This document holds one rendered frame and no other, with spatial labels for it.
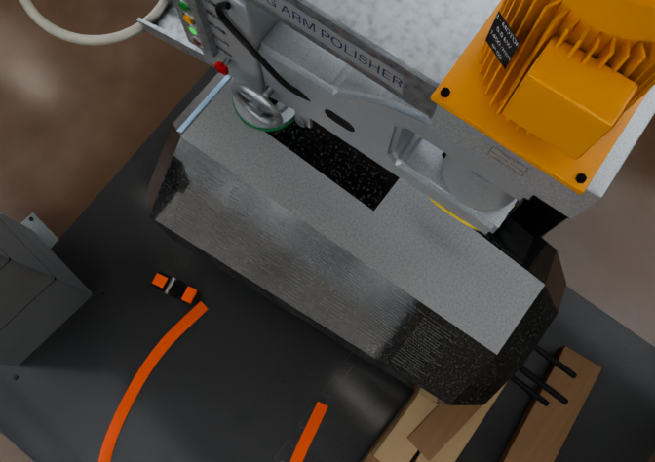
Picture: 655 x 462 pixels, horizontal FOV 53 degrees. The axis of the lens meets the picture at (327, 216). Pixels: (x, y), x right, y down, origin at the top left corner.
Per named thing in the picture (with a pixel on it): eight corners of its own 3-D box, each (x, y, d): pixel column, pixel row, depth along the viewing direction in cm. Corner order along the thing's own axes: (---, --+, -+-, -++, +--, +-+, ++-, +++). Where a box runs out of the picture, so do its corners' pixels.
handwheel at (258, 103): (303, 108, 168) (301, 81, 153) (280, 137, 166) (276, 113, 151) (256, 77, 170) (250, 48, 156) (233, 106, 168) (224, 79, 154)
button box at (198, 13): (220, 50, 160) (199, -20, 133) (213, 58, 160) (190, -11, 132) (195, 33, 162) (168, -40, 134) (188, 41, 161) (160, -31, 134)
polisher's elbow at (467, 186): (473, 117, 154) (493, 79, 135) (540, 166, 151) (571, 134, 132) (424, 176, 150) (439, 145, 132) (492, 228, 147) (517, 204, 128)
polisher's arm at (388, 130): (520, 186, 170) (595, 106, 122) (472, 257, 165) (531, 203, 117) (290, 38, 180) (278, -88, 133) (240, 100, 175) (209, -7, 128)
